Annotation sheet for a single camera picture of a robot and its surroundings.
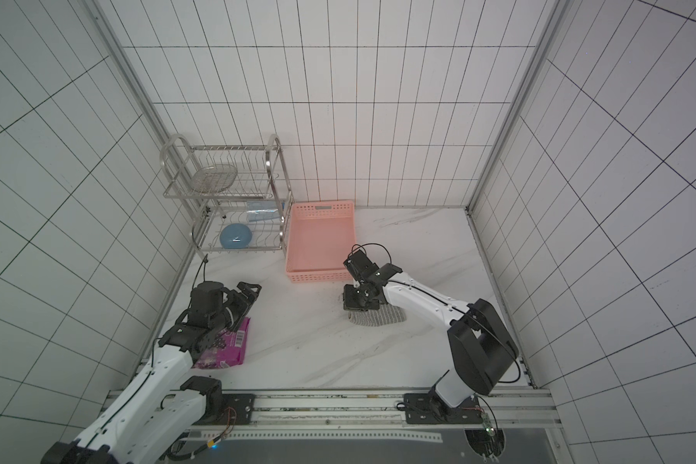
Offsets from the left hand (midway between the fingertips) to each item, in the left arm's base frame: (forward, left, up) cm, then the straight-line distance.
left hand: (254, 301), depth 83 cm
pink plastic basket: (+26, -17, -2) cm, 31 cm away
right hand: (-1, -25, -2) cm, 25 cm away
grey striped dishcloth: (0, -40, -8) cm, 41 cm away
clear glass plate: (+35, +17, +18) cm, 42 cm away
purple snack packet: (-13, +5, -4) cm, 15 cm away
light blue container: (+38, +6, -1) cm, 38 cm away
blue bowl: (+25, +13, -1) cm, 29 cm away
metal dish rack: (+25, +3, +22) cm, 34 cm away
